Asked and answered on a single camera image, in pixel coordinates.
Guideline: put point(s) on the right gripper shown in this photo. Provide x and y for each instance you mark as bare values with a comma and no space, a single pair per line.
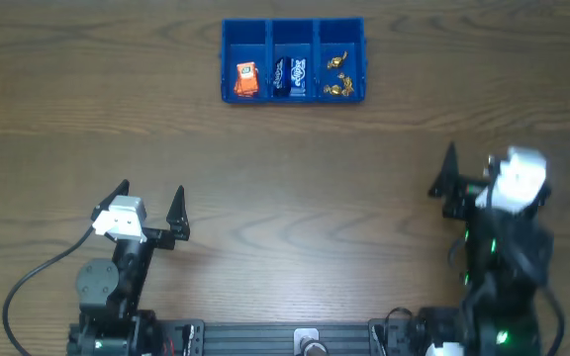
460,200

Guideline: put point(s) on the orange candy box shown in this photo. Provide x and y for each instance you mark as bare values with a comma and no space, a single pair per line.
238,91
248,74

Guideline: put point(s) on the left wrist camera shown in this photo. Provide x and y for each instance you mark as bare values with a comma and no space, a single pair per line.
122,217

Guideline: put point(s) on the blue tray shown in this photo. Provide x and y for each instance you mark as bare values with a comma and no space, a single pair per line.
245,34

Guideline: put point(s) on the mounting rail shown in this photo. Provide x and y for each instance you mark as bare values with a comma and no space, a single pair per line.
265,338

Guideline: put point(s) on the blue candy pack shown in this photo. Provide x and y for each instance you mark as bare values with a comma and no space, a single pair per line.
299,74
281,79

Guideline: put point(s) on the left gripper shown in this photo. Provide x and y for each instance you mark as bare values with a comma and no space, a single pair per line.
161,238

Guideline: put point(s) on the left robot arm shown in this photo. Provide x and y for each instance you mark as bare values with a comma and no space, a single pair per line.
97,284

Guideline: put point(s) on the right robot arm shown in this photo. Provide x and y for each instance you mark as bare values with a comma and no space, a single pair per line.
503,257

